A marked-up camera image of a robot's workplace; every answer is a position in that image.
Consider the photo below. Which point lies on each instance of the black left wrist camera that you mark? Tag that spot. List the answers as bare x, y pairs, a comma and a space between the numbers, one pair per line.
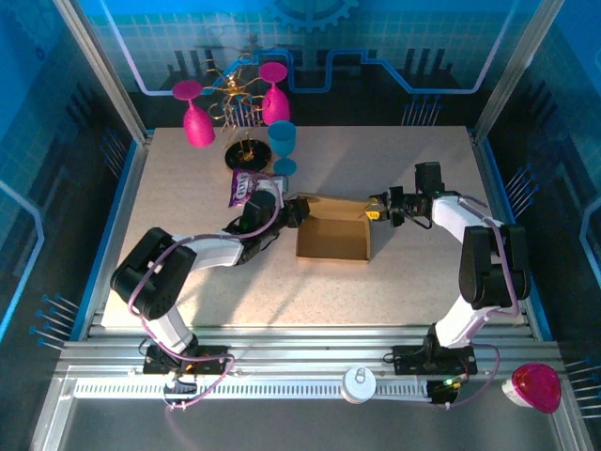
260, 206

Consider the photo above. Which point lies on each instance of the black circuit board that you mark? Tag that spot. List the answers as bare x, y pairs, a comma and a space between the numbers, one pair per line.
446, 392

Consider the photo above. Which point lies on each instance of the aluminium frame rail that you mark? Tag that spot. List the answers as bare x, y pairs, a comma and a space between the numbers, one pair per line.
305, 350

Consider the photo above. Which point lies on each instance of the brown cardboard box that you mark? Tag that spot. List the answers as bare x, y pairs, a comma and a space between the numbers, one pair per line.
331, 235

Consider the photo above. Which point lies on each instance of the purple snack bag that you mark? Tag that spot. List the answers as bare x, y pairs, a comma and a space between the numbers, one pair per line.
239, 185

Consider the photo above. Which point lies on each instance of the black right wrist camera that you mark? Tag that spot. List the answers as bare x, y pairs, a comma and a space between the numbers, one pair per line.
428, 177

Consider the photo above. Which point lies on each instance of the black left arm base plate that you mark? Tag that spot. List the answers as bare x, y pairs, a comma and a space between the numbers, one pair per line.
211, 362

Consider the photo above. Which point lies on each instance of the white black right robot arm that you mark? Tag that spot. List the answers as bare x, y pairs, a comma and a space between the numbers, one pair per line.
451, 213

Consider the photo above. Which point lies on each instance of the aluminium frame post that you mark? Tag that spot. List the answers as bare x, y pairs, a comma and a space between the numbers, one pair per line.
104, 70
507, 70

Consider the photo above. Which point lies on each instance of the pink bowl with white rim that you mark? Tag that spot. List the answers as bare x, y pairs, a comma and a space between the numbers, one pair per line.
535, 387

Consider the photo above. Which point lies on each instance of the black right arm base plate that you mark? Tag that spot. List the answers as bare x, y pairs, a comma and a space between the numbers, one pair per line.
408, 359

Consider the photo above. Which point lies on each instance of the blue plastic goblet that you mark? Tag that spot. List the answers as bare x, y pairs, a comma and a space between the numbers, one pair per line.
282, 136

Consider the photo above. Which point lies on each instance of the white tin can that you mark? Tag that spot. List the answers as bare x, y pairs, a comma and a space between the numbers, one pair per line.
358, 385

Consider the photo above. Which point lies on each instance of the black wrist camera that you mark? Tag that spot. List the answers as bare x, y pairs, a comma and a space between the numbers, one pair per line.
428, 177
260, 206

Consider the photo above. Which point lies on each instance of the pink plastic wine glass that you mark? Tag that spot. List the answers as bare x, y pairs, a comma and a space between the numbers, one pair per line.
276, 108
197, 127

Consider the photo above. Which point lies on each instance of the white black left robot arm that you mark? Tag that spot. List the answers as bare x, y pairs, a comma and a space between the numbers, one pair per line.
211, 249

